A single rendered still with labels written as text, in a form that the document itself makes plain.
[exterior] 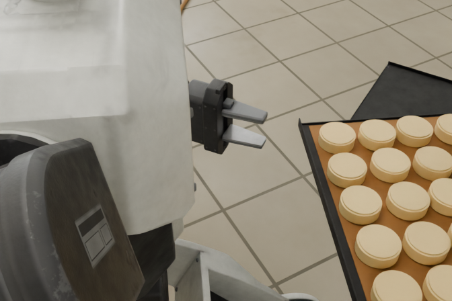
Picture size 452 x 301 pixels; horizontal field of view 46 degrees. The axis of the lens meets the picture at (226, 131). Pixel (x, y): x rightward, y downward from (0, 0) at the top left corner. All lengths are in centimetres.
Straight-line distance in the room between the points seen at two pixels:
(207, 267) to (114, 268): 47
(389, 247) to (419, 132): 21
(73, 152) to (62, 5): 14
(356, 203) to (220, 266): 21
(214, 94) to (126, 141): 41
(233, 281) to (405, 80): 161
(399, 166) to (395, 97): 143
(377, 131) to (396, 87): 144
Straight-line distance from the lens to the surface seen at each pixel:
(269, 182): 175
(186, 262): 77
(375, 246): 63
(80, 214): 26
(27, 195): 23
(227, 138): 78
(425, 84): 226
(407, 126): 79
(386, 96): 215
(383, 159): 73
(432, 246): 65
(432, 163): 74
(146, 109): 33
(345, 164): 71
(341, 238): 66
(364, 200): 67
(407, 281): 61
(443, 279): 63
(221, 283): 78
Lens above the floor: 128
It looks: 42 degrees down
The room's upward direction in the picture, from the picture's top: straight up
